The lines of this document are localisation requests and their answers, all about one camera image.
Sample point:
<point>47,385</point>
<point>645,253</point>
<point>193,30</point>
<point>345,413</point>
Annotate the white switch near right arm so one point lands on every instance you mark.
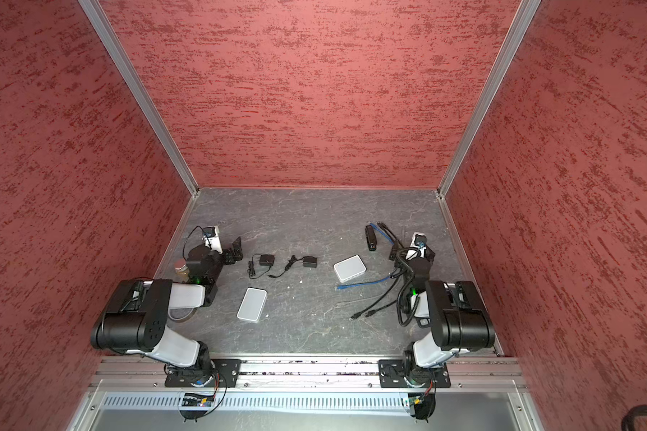
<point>349,268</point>

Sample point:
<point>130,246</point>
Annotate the black stapler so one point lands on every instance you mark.
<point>371,239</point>

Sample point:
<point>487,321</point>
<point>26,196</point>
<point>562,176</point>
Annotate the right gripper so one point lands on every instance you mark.
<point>410,253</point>

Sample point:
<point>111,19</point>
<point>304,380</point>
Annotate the black power adapter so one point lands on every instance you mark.
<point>309,262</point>
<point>265,261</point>

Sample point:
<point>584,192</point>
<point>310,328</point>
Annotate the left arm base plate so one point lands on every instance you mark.
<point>222,372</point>

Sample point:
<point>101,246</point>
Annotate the spice jar with brown contents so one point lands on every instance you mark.
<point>182,271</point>

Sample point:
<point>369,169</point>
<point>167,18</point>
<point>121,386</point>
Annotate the white switch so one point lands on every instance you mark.
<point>252,305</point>

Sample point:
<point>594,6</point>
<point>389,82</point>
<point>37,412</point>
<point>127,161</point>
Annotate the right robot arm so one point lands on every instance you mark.
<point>454,312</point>

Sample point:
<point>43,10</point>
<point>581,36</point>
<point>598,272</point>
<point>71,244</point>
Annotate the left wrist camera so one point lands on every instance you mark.
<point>211,238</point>

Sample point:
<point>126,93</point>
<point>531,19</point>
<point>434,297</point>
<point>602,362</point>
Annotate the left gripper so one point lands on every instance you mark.
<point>229,253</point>

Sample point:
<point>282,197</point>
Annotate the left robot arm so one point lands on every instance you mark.
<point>134,321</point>

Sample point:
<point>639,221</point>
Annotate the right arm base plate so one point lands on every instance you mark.
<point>395,373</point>

